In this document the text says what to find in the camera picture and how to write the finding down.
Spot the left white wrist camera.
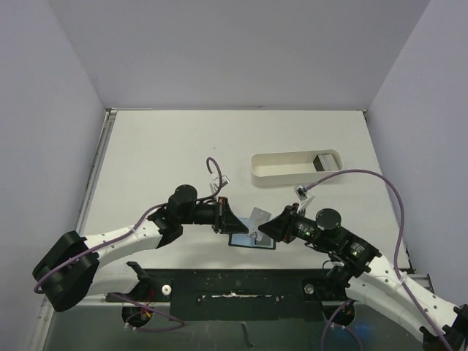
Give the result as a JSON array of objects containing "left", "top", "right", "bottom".
[{"left": 210, "top": 175, "right": 230, "bottom": 193}]

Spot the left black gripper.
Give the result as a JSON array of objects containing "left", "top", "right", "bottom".
[{"left": 180, "top": 196, "right": 248, "bottom": 233}]

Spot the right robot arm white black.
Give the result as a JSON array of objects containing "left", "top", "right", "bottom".
[{"left": 259, "top": 204, "right": 467, "bottom": 350}]

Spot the stack of silver credit cards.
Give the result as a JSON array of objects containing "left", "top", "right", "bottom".
[{"left": 313, "top": 154, "right": 340, "bottom": 172}]

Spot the white oblong plastic tray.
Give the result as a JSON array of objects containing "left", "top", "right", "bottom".
[{"left": 250, "top": 149, "right": 344, "bottom": 187}]

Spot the silver VIP credit card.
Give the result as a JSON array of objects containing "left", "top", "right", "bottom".
[{"left": 248, "top": 207, "right": 271, "bottom": 241}]

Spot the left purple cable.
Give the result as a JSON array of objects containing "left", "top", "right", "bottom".
[{"left": 34, "top": 157, "right": 224, "bottom": 333}]

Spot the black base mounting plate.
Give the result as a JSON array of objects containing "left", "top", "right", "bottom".
[{"left": 124, "top": 265, "right": 347, "bottom": 322}]

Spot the black card holder wallet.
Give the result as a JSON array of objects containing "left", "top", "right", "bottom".
[{"left": 228, "top": 233, "right": 276, "bottom": 250}]

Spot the right aluminium frame rail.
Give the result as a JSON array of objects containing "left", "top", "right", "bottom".
[{"left": 403, "top": 273, "right": 434, "bottom": 293}]

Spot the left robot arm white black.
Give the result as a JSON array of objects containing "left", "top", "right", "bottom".
[{"left": 32, "top": 184, "right": 249, "bottom": 312}]

